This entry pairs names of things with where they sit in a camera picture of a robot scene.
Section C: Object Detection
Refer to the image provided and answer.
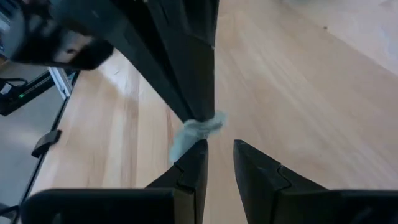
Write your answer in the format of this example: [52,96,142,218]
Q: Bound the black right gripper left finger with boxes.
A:
[146,139,209,224]

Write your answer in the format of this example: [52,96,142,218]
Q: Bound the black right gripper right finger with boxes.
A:
[233,139,328,224]

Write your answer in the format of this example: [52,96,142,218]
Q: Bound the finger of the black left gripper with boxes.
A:
[146,0,220,122]
[49,0,200,123]

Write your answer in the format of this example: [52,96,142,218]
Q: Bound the pale green cloth piece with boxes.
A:
[169,110,228,163]

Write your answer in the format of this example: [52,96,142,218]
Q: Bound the silver bar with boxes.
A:
[47,66,77,101]

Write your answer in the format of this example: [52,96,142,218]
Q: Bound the black device with green light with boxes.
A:
[0,70,60,118]

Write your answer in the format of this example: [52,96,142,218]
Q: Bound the black clip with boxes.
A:
[30,129,62,159]

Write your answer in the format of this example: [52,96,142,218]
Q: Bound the black aluminium table frame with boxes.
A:
[17,70,82,207]

